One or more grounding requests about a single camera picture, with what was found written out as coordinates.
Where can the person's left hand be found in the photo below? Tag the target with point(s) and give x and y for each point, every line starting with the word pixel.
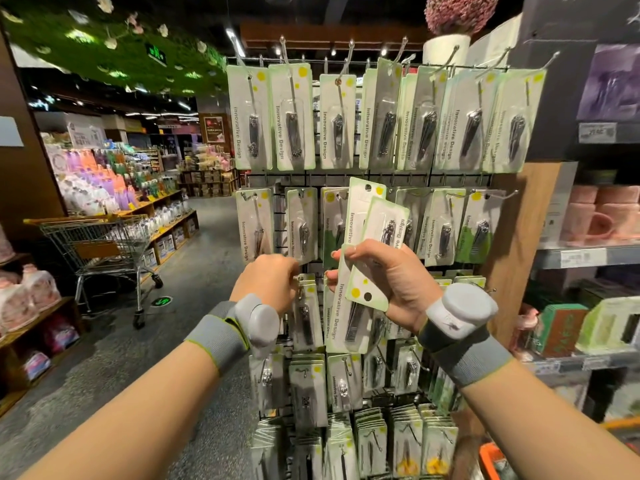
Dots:
pixel 265 280

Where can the person's right hand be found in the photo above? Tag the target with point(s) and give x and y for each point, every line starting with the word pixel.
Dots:
pixel 400 280

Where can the rows of hung nail clipper packs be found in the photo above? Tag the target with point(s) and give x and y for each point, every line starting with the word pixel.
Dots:
pixel 340 115

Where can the person's right forearm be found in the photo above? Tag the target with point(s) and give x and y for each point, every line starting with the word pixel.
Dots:
pixel 560 430

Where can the person's left forearm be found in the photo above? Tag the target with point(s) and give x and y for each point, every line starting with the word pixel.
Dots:
pixel 110 425

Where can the wooden laundry shelf unit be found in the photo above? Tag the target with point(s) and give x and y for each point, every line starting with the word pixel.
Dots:
pixel 165 220

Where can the pink mugs on shelf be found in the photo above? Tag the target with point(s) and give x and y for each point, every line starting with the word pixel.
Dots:
pixel 524 335

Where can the empty silver shopping cart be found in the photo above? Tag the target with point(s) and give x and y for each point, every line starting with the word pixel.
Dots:
pixel 100 250

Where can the large white product box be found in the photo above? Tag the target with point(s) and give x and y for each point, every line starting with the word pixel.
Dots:
pixel 557 205

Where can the wooden detergent shelf unit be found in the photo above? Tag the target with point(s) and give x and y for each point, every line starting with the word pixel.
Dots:
pixel 30 325

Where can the grey wrist tracker band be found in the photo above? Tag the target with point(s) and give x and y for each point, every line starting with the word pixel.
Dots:
pixel 245 320
pixel 460 315

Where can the green floor sticker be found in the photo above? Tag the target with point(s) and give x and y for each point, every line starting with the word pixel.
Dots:
pixel 161 301

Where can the distant goods display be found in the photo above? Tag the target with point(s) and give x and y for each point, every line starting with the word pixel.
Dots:
pixel 208 160

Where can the teal orange box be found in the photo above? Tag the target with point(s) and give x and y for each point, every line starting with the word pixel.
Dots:
pixel 560 330

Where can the row of pastel laundry bottles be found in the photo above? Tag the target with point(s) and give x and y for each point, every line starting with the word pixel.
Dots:
pixel 100 180

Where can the green white box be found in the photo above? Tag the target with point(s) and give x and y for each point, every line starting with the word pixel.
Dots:
pixel 610 325

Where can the wooden pillar panel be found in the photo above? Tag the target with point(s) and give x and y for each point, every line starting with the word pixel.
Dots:
pixel 25 165

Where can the pink flowers in white pot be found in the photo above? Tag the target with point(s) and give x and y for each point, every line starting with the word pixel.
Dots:
pixel 460 15

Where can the purple boxed appliance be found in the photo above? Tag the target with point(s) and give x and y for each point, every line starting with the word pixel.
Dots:
pixel 612 85

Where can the green hanging ceiling decor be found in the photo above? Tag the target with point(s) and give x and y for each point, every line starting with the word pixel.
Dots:
pixel 100 40

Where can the wooden post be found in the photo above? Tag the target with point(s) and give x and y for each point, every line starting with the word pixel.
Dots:
pixel 525 225

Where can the wooden ceiling frame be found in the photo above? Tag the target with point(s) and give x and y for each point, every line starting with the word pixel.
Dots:
pixel 330 35

